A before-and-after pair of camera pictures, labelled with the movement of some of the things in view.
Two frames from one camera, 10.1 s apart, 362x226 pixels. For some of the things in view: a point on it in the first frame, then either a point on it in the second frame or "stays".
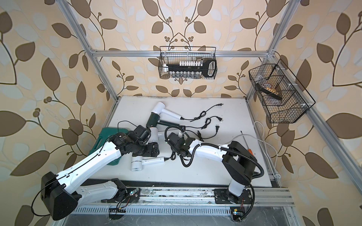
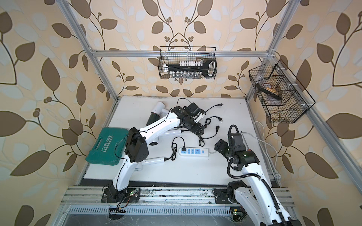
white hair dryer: x=137 y=162 stays
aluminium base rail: x=275 y=201 stays
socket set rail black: x=193 y=69 stays
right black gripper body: x=174 y=149 to x=225 y=149
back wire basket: x=190 y=62 stays
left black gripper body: x=142 y=149 to x=193 y=126
